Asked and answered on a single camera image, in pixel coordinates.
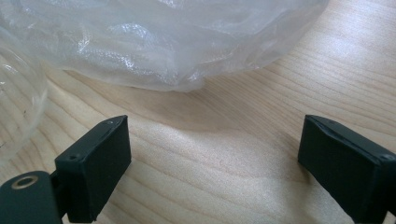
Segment translucent white plastic bag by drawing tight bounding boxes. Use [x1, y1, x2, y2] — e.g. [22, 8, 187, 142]
[0, 0, 331, 93]

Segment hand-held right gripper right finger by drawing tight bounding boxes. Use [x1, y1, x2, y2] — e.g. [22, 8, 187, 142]
[297, 114, 396, 224]

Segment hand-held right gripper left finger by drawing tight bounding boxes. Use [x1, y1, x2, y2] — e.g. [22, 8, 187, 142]
[50, 114, 133, 224]

